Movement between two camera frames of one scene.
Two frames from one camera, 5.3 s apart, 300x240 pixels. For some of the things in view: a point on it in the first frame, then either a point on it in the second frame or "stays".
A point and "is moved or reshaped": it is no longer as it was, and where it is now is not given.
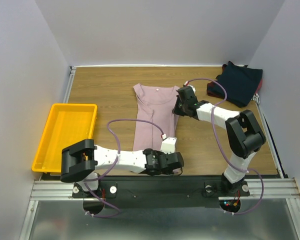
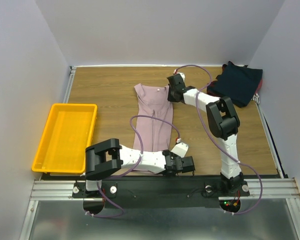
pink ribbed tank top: x=155 y=104 is moved or reshaped
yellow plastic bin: x=68 y=123 stays
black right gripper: x=179 y=105 -> x=175 y=80
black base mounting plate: x=155 y=192 stays
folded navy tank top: x=241 y=83 stays
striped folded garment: x=256 y=97 stays
